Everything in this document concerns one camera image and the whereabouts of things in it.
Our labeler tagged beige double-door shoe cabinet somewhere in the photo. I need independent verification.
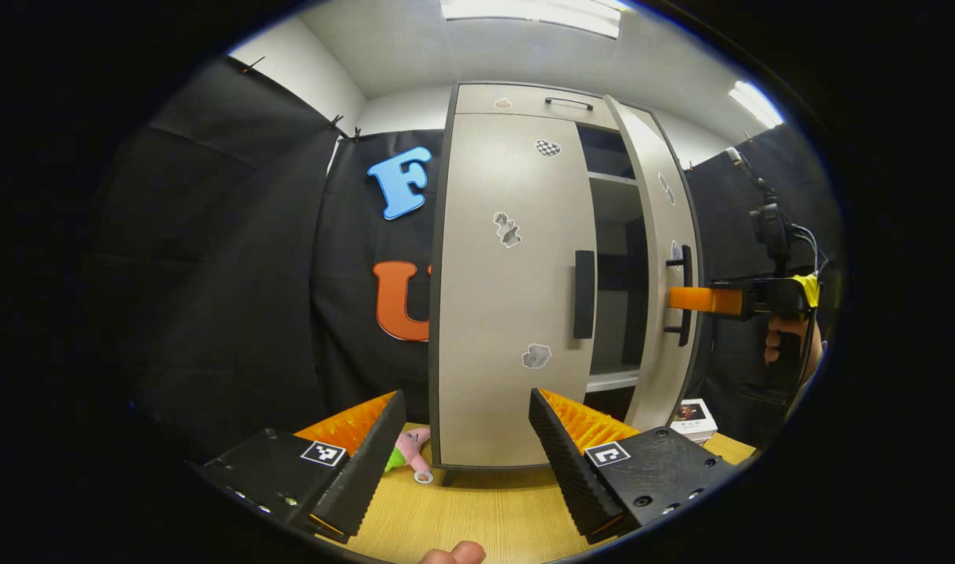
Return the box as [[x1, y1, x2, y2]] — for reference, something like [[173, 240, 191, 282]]
[[429, 81, 709, 486]]

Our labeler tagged ceiling light panel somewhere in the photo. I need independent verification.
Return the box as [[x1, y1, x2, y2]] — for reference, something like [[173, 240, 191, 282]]
[[728, 80, 785, 130], [440, 0, 627, 40]]

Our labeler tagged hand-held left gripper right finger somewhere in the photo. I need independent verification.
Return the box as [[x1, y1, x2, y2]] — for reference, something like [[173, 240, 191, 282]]
[[529, 387, 740, 547]]

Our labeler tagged pink starfish plush toy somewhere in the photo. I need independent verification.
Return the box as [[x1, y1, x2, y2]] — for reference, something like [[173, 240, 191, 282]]
[[383, 427, 436, 485]]

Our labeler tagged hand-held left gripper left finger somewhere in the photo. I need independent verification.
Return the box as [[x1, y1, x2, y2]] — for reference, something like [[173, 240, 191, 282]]
[[187, 389, 407, 545]]

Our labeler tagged beige cabinet top panel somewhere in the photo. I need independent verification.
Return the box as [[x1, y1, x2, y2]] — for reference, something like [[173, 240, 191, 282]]
[[454, 82, 658, 134]]

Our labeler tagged white cabinet bottom board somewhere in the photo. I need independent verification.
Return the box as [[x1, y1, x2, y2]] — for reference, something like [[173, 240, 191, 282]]
[[585, 370, 642, 393]]

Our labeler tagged beige shoe cabinet door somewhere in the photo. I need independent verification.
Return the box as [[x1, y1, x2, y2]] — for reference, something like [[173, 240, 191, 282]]
[[438, 112, 599, 468], [605, 96, 701, 432]]

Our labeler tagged black cabinet door handle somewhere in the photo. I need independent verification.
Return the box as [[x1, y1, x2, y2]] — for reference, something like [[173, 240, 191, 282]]
[[664, 244, 694, 347], [573, 250, 596, 340]]

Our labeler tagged small white picture box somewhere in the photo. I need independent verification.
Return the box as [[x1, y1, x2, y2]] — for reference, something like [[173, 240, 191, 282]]
[[669, 398, 718, 446]]

